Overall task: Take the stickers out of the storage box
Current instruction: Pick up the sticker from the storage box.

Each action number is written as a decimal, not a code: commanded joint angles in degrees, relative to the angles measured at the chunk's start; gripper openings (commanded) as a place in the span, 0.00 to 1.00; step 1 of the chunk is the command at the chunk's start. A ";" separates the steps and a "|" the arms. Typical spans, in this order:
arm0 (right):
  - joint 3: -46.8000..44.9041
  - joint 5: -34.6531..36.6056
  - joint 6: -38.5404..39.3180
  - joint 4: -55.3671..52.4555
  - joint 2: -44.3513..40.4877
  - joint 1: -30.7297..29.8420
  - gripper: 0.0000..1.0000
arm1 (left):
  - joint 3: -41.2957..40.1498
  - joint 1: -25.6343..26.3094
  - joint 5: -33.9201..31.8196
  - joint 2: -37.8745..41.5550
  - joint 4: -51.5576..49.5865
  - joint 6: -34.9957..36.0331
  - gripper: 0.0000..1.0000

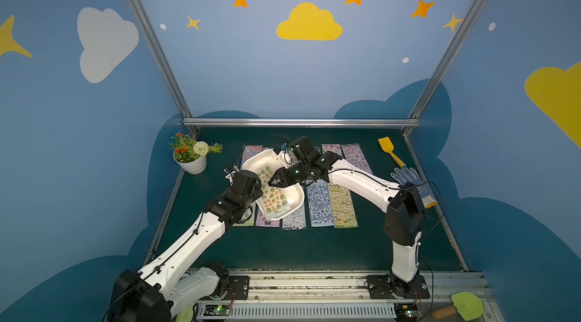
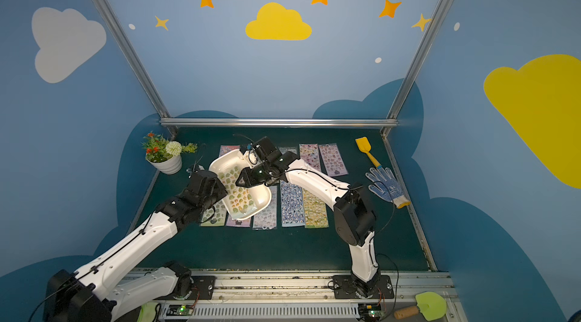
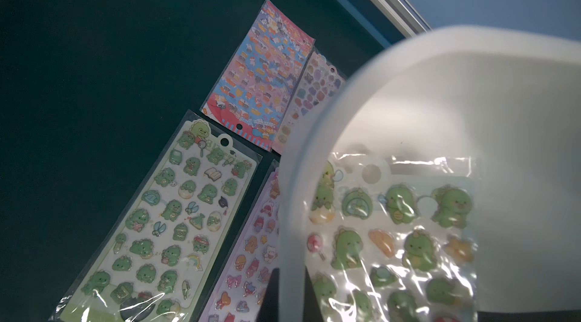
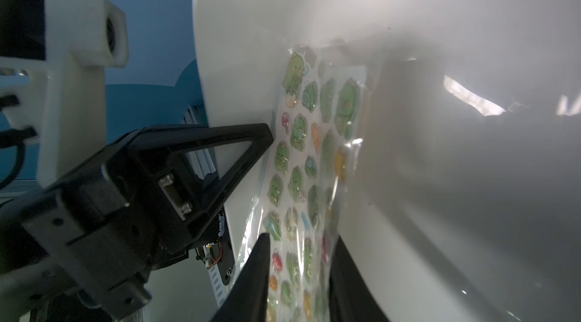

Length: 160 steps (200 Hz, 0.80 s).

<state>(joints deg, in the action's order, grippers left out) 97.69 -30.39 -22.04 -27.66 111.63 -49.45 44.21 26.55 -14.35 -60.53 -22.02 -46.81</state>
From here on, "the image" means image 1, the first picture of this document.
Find pale green sticker sheet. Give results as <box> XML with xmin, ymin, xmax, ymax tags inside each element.
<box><xmin>234</xmin><ymin>205</ymin><xmax>256</xmax><ymax>227</ymax></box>

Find white plastic storage box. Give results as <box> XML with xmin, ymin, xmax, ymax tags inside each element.
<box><xmin>242</xmin><ymin>149</ymin><xmax>305</xmax><ymax>220</ymax></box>

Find light pink sticker sheet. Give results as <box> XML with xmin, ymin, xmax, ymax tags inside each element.
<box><xmin>255</xmin><ymin>209</ymin><xmax>280</xmax><ymax>228</ymax></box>

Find pink blue cat sticker sheet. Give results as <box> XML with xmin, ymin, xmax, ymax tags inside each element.
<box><xmin>241</xmin><ymin>145</ymin><xmax>263</xmax><ymax>165</ymax></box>

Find blue penguin sticker sheet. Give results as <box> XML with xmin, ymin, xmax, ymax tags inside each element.
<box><xmin>307</xmin><ymin>180</ymin><xmax>334</xmax><ymax>228</ymax></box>

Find pink bear sticker sheet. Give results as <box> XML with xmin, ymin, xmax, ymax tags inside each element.
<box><xmin>340</xmin><ymin>143</ymin><xmax>373</xmax><ymax>174</ymax></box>

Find white lilac sticker sheet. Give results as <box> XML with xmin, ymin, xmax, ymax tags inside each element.
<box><xmin>282</xmin><ymin>209</ymin><xmax>307</xmax><ymax>231</ymax></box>

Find yellow green sticker sheet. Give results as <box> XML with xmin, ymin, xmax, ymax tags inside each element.
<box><xmin>328</xmin><ymin>184</ymin><xmax>358</xmax><ymax>229</ymax></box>

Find white green frog sticker sheet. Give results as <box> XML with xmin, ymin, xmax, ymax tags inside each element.
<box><xmin>257</xmin><ymin>166</ymin><xmax>291</xmax><ymax>219</ymax></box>

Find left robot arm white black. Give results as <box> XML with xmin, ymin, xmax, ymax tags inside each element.
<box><xmin>102</xmin><ymin>170</ymin><xmax>263</xmax><ymax>321</ymax></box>

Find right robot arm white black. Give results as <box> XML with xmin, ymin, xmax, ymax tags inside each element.
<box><xmin>269</xmin><ymin>137</ymin><xmax>437</xmax><ymax>299</ymax></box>

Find white pot artificial flowers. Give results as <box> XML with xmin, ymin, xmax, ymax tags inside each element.
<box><xmin>170</xmin><ymin>132</ymin><xmax>223</xmax><ymax>175</ymax></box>

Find yellow toy shovel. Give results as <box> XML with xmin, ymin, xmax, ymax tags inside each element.
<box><xmin>378</xmin><ymin>137</ymin><xmax>407</xmax><ymax>169</ymax></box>

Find blue dotted work glove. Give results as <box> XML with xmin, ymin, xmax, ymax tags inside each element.
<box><xmin>390</xmin><ymin>166</ymin><xmax>437</xmax><ymax>209</ymax></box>

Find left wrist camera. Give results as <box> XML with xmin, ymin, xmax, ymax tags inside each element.
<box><xmin>224</xmin><ymin>166</ymin><xmax>239</xmax><ymax>183</ymax></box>

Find aluminium frame back bar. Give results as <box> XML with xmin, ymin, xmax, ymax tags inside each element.
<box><xmin>182</xmin><ymin>118</ymin><xmax>421</xmax><ymax>128</ymax></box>

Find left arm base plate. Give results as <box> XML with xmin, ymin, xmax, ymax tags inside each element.
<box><xmin>210</xmin><ymin>276</ymin><xmax>250</xmax><ymax>301</ymax></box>

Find white vented cable duct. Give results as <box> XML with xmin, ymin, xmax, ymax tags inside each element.
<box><xmin>226</xmin><ymin>303</ymin><xmax>396</xmax><ymax>320</ymax></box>

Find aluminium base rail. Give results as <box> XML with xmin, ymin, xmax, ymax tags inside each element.
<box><xmin>170</xmin><ymin>266</ymin><xmax>503</xmax><ymax>321</ymax></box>

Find aluminium frame right post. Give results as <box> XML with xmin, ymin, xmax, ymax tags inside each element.
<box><xmin>402</xmin><ymin>0</ymin><xmax>489</xmax><ymax>138</ymax></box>

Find aluminium frame post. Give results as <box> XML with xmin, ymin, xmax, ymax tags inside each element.
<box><xmin>402</xmin><ymin>0</ymin><xmax>489</xmax><ymax>138</ymax></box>
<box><xmin>127</xmin><ymin>0</ymin><xmax>200</xmax><ymax>137</ymax></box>

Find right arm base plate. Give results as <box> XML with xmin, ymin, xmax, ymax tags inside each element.
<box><xmin>364</xmin><ymin>274</ymin><xmax>431</xmax><ymax>300</ymax></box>

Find green toy trowel wooden handle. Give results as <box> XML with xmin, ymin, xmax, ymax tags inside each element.
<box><xmin>431</xmin><ymin>292</ymin><xmax>484</xmax><ymax>321</ymax></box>

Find aluminium frame left post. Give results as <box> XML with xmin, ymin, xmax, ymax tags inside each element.
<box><xmin>127</xmin><ymin>0</ymin><xmax>200</xmax><ymax>137</ymax></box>

